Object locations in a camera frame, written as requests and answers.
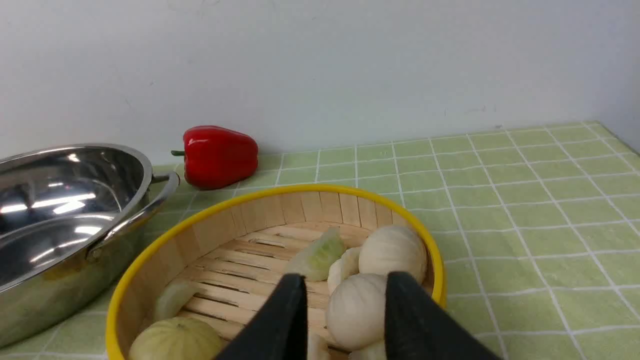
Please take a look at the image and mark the stainless steel pot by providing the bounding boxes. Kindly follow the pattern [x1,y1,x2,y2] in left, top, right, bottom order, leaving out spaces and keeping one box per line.
[0,143,181,347]

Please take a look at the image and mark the red bell pepper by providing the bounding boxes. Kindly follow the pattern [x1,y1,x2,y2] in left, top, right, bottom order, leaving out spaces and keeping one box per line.
[170,125,259,191]

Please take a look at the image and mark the green checkered tablecloth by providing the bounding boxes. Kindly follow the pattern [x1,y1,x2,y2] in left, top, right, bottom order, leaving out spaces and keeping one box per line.
[0,120,640,360]

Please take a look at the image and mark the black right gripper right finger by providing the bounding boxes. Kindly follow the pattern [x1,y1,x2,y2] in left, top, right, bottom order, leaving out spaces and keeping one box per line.
[384,271,500,360]

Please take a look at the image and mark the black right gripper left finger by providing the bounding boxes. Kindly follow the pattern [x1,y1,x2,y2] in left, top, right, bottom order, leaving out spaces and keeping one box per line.
[215,273,309,360]

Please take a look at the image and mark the green round bun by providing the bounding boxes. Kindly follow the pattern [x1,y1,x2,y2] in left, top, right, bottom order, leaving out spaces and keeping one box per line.
[128,316,226,360]

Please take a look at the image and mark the white dumpling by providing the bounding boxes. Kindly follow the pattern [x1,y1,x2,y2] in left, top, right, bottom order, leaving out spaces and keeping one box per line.
[326,247,361,296]

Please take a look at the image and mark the white round bun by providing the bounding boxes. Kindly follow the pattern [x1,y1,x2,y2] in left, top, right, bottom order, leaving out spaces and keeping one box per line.
[326,273,387,351]
[358,225,428,284]

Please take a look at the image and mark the pale green dumpling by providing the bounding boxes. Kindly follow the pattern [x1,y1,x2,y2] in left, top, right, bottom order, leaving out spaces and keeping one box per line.
[152,279,201,322]

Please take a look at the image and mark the yellow rimmed bamboo steamer basket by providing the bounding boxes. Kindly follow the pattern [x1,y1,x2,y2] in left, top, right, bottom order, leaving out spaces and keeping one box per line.
[105,184,447,360]

